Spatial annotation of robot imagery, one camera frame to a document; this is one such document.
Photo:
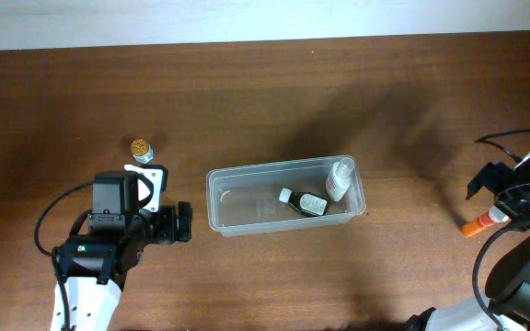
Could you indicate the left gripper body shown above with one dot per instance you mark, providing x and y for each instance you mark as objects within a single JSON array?
[{"x": 183, "y": 221}]

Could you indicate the orange white tube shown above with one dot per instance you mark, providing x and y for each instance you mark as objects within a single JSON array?
[{"x": 493, "y": 216}]

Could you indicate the white spray bottle clear cap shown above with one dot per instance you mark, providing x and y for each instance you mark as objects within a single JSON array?
[{"x": 339, "y": 178}]

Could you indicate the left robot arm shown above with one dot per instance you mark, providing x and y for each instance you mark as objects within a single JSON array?
[{"x": 91, "y": 266}]

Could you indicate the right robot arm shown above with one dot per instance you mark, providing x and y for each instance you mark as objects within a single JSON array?
[{"x": 504, "y": 302}]

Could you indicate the dark brown syrup bottle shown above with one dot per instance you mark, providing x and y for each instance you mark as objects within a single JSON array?
[{"x": 305, "y": 203}]

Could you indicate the clear plastic container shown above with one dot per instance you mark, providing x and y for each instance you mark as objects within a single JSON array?
[{"x": 245, "y": 199}]

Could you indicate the small jar gold lid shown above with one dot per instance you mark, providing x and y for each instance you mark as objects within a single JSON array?
[{"x": 142, "y": 151}]

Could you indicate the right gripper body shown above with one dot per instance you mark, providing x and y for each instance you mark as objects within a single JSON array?
[{"x": 516, "y": 202}]

